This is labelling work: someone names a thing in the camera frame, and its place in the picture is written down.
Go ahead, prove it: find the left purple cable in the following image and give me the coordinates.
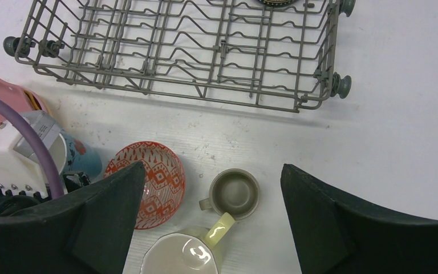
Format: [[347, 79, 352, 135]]
[[0, 90, 66, 201]]

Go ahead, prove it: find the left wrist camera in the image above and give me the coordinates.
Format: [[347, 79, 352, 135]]
[[0, 110, 63, 199]]

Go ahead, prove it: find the black patterned bowl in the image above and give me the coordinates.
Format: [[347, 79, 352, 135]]
[[258, 0, 297, 8]]

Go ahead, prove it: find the pink dotted plate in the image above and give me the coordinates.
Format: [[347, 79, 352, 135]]
[[0, 77, 46, 205]]

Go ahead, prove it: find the yellow plate under stack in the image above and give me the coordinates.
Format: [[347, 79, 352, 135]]
[[23, 89, 53, 116]]

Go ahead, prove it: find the pale yellow mug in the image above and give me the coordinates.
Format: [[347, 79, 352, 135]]
[[140, 213, 236, 273]]

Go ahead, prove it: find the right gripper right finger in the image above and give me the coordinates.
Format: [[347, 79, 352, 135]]
[[280, 164, 438, 273]]

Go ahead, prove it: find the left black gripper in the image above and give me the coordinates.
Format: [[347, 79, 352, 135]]
[[0, 172, 91, 216]]

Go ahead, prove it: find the blue floral mug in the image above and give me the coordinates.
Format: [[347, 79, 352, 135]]
[[49, 130, 102, 180]]

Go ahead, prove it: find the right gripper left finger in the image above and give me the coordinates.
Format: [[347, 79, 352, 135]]
[[0, 162, 145, 273]]

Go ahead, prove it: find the grey wire dish rack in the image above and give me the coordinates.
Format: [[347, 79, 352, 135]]
[[3, 1, 355, 113]]

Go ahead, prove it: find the red patterned bowl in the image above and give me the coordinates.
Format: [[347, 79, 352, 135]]
[[103, 141, 186, 230]]

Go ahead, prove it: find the small grey cup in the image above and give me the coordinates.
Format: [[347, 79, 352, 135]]
[[198, 168, 260, 220]]

